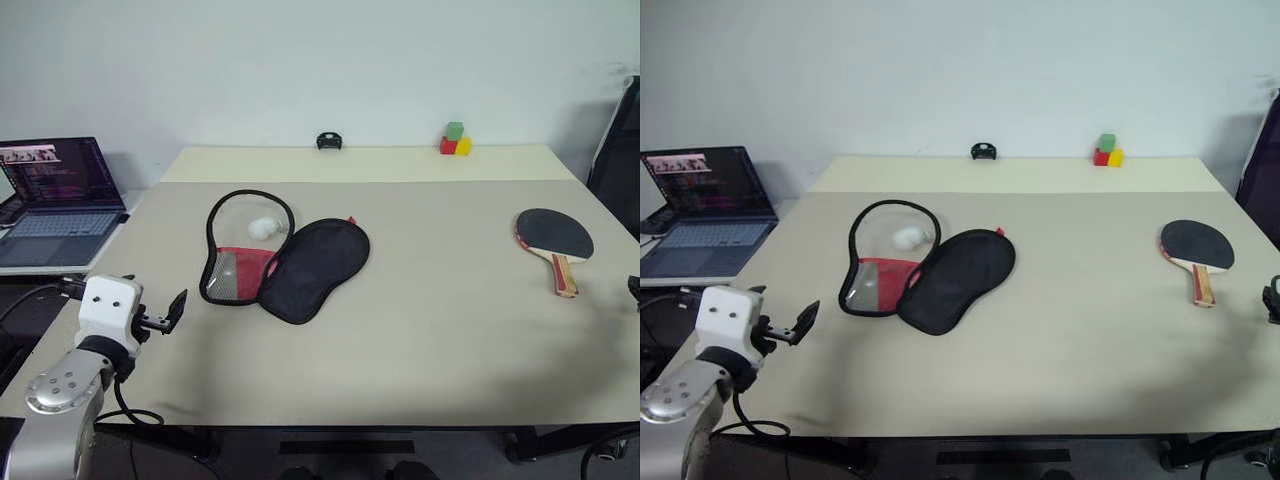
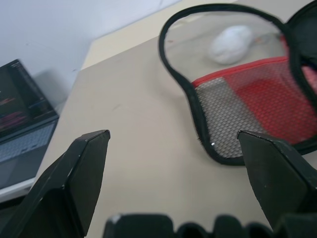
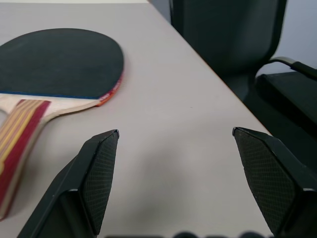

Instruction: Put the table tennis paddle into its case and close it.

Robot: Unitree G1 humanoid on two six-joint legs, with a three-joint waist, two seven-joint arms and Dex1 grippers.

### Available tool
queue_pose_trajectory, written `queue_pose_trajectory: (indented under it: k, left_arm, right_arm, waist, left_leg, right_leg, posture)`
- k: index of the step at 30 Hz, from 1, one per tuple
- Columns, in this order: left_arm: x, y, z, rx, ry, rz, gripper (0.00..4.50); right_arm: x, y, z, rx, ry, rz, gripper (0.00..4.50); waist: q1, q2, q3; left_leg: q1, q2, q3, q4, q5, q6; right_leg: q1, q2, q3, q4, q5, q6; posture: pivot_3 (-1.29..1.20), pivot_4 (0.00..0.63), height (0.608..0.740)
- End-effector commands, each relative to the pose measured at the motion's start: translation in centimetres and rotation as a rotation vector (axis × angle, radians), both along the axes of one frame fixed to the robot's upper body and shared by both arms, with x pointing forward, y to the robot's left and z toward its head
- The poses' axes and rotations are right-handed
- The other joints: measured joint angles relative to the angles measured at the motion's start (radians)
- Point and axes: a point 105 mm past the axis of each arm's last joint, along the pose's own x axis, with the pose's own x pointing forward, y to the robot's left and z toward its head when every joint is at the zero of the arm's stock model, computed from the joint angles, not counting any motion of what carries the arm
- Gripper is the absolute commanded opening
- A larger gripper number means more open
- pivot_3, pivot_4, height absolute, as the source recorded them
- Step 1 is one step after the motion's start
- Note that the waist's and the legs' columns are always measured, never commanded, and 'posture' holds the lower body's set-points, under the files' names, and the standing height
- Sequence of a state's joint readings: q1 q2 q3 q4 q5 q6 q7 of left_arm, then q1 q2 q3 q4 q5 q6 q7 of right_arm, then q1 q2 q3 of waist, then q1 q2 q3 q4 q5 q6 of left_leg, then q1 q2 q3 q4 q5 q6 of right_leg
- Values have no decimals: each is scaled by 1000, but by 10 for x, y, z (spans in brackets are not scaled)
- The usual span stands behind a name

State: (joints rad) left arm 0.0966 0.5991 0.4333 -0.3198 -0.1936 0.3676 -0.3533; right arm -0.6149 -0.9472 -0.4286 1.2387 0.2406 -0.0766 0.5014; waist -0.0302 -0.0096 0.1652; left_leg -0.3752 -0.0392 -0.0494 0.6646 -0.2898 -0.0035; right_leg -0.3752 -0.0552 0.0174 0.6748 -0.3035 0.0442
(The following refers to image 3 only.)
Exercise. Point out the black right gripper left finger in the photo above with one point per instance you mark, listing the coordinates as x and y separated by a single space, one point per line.
74 178

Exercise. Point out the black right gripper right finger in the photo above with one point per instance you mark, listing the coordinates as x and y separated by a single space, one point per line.
280 178

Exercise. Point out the black rubber table tennis paddle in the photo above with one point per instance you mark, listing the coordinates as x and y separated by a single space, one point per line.
62 62

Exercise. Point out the black office chair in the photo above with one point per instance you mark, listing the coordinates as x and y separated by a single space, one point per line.
223 37

